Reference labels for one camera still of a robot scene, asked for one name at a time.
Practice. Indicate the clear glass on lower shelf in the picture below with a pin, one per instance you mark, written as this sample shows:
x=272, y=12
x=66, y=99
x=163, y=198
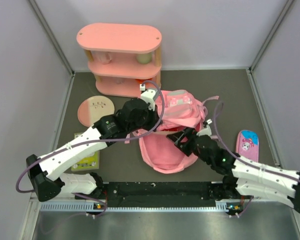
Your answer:
x=119, y=80

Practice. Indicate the grey slotted cable duct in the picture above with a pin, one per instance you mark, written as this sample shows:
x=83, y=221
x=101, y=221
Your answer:
x=93, y=207

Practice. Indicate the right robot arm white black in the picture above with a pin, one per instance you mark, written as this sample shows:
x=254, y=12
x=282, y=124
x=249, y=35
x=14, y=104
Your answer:
x=242, y=176

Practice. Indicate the pale green cup on shelf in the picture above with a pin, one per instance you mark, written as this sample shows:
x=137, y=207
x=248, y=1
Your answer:
x=144, y=58

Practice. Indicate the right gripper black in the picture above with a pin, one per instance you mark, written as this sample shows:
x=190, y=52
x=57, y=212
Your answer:
x=178, y=137

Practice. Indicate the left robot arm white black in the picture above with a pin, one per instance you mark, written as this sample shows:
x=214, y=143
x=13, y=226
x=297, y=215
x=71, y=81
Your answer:
x=47, y=172

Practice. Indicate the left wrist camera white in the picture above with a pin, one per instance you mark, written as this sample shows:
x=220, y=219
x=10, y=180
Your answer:
x=149, y=96

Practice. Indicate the orange bowl on lower shelf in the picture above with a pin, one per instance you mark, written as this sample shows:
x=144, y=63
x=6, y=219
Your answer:
x=140, y=81

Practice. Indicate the pink three-tier shelf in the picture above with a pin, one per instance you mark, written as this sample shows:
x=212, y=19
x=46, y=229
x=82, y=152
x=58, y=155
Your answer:
x=124, y=42

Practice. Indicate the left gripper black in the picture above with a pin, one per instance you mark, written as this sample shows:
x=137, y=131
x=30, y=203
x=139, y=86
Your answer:
x=154, y=116

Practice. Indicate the pink and cream plate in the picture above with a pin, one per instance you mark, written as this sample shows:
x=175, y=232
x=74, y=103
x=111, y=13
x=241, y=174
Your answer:
x=93, y=108

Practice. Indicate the pink school backpack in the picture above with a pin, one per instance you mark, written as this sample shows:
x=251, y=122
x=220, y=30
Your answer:
x=181, y=110

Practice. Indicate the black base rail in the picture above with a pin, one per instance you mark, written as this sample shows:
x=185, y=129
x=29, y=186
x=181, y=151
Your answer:
x=164, y=194

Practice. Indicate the red colourful comic book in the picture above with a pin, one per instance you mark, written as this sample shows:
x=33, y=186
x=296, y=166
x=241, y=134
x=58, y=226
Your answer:
x=168, y=131

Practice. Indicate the green sticker book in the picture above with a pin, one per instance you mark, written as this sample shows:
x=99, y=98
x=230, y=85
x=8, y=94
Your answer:
x=91, y=162

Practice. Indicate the pink pencil case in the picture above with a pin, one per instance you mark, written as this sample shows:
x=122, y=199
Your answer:
x=247, y=145

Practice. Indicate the pink cup on shelf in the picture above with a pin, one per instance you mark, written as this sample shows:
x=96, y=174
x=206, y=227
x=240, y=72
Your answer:
x=104, y=57

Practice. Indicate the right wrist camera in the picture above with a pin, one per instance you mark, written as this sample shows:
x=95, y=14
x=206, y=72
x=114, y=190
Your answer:
x=206, y=130

